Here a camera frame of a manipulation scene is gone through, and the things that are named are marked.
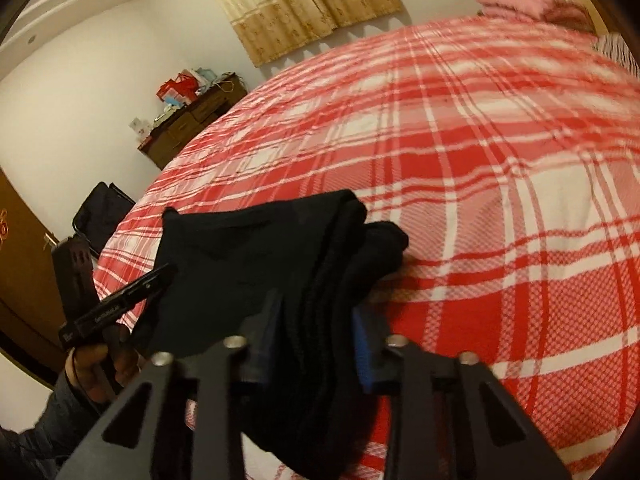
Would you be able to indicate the red gift bag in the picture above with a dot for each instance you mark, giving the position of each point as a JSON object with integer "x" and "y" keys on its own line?
{"x": 176, "y": 90}

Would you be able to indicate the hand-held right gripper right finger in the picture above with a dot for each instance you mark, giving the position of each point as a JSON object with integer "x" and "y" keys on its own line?
{"x": 364, "y": 355}

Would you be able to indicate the beige patterned curtain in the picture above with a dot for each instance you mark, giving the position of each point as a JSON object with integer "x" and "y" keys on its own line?
{"x": 300, "y": 5}

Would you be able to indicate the pink pillow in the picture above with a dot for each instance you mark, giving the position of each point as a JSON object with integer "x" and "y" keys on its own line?
{"x": 525, "y": 0}

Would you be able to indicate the striped pillow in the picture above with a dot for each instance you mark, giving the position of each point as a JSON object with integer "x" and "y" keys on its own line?
{"x": 617, "y": 52}

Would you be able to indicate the person's left forearm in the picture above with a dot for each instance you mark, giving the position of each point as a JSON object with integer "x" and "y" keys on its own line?
{"x": 45, "y": 435}

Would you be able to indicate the red plaid bed sheet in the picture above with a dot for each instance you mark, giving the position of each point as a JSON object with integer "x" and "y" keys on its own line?
{"x": 475, "y": 160}

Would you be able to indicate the small white pink item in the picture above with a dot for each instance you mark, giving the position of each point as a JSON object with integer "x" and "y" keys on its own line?
{"x": 140, "y": 129}

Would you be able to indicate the black bag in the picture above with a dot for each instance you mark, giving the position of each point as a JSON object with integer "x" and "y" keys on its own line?
{"x": 100, "y": 215}

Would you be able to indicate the light blue gift bag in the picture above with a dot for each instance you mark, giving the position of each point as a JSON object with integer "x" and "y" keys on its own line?
{"x": 206, "y": 80}

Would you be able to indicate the person's left hand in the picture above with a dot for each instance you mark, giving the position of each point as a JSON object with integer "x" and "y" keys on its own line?
{"x": 90, "y": 370}

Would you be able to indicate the brown wooden dresser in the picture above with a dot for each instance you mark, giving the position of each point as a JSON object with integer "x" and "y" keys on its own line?
{"x": 190, "y": 125}

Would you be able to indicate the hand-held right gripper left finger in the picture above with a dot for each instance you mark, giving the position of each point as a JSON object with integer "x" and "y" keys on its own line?
{"x": 260, "y": 345}

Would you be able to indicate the black pants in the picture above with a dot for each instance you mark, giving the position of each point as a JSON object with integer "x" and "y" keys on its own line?
{"x": 310, "y": 270}

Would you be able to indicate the brown wooden door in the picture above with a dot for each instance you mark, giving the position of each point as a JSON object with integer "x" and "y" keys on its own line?
{"x": 25, "y": 280}

